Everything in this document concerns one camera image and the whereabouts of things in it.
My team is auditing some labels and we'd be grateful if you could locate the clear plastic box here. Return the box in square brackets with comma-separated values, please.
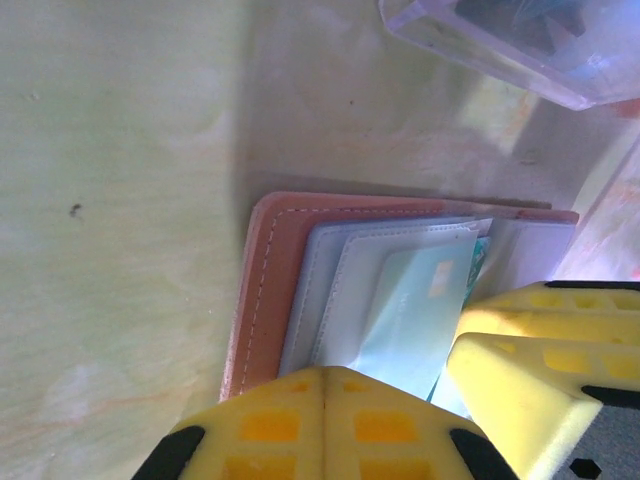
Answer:
[378, 0, 640, 112]

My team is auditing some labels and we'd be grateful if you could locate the green AION credit card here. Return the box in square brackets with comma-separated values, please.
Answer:
[357, 234, 495, 402]

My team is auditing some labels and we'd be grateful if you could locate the pink leather card holder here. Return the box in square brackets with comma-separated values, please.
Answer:
[218, 189, 581, 404]

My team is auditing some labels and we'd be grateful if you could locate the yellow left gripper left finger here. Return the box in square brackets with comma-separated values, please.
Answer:
[132, 365, 327, 480]

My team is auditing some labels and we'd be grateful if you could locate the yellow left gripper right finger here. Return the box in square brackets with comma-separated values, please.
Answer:
[323, 365, 519, 480]

